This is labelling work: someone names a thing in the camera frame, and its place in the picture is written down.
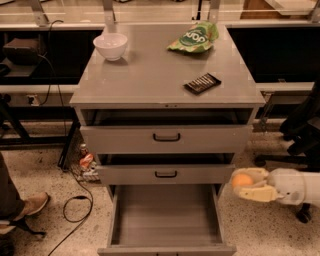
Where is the orange fruit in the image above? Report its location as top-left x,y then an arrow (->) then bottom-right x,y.
232,174 -> 253,187

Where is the black floor cable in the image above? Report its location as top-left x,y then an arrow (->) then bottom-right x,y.
46,166 -> 95,256

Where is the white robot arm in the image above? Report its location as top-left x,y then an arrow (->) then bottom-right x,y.
231,168 -> 320,206

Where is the middle grey drawer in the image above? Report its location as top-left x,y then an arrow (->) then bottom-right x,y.
97,164 -> 234,185

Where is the green chip bag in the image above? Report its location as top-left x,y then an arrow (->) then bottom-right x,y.
167,21 -> 219,53

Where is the white bowl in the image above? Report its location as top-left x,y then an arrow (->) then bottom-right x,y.
93,33 -> 128,61

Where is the top grey drawer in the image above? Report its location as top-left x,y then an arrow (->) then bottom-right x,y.
80,125 -> 252,154

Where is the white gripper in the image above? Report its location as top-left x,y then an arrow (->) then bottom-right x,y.
231,167 -> 305,205

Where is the brown trouser leg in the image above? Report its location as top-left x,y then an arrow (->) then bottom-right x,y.
0,153 -> 25,220

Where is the orange bottle on floor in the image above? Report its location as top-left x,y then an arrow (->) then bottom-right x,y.
79,153 -> 94,169

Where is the grey drawer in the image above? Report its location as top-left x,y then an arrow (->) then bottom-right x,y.
80,125 -> 252,154
97,164 -> 234,185
97,184 -> 236,256

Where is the dark box on shelf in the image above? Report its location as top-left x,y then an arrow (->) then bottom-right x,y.
3,38 -> 42,65

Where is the tan shoe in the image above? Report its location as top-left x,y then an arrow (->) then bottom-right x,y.
22,192 -> 50,216

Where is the black snack bar packet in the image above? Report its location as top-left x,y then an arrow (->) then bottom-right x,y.
183,73 -> 221,95

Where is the bottom grey drawer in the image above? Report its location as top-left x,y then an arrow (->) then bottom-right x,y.
97,184 -> 236,256

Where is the grey drawer cabinet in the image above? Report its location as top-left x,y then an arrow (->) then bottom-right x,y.
69,22 -> 267,256

